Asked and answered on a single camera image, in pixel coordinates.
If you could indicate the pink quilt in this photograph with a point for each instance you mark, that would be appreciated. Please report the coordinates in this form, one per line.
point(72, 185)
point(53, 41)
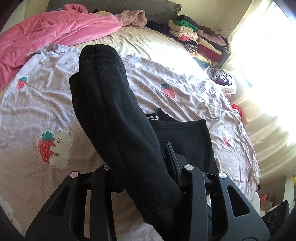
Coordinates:
point(72, 25)

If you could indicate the grey quilted headboard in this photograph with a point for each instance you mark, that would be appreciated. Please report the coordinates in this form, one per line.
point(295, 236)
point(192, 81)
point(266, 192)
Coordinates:
point(156, 11)

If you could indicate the black orange sweatshirt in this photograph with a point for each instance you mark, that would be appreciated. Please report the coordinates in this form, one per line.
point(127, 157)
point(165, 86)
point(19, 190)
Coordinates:
point(133, 146)

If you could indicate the lilac strawberry print blanket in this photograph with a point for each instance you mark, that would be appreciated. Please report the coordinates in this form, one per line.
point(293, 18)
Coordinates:
point(42, 140)

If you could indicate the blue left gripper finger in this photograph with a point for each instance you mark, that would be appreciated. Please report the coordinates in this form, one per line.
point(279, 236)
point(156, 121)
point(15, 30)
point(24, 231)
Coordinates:
point(174, 164)

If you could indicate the purple white crumpled garment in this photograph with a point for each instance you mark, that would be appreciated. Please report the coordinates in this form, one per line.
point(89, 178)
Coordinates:
point(222, 79)

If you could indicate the stack of folded clothes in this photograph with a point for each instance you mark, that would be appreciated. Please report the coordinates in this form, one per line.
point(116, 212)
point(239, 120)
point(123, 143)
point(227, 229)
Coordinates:
point(207, 47)

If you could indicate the pink crumpled garment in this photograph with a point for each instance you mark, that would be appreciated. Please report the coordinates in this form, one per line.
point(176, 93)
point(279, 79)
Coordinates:
point(134, 18)

